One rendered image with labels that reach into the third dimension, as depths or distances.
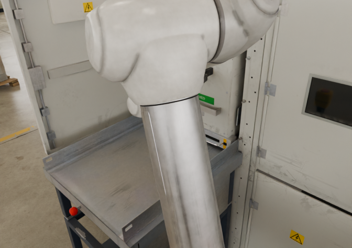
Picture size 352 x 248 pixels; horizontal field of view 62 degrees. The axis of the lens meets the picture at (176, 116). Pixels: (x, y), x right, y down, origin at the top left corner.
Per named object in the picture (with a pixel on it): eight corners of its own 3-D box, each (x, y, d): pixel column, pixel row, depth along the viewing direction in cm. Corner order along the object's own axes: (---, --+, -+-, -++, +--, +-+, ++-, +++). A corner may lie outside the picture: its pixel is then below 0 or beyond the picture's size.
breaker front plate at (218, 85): (226, 141, 137) (232, 38, 114) (153, 110, 166) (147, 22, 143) (227, 139, 138) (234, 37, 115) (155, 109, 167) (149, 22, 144)
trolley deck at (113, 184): (132, 259, 99) (130, 247, 96) (45, 177, 136) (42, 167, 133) (241, 163, 141) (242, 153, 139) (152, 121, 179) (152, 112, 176)
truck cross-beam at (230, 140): (230, 151, 138) (230, 141, 135) (150, 115, 170) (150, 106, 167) (235, 147, 141) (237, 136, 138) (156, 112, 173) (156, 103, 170)
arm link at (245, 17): (226, 9, 65) (171, 15, 60) (282, -49, 49) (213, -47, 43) (244, 65, 64) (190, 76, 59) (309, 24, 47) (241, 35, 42)
